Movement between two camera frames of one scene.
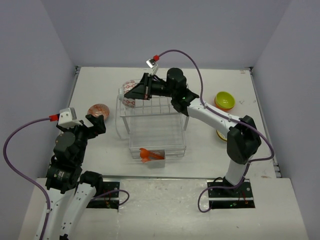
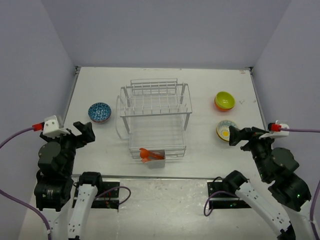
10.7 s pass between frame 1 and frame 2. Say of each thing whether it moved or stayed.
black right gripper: moved
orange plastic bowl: stayed
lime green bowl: stayed
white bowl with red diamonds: moved
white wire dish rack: stayed
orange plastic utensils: stayed
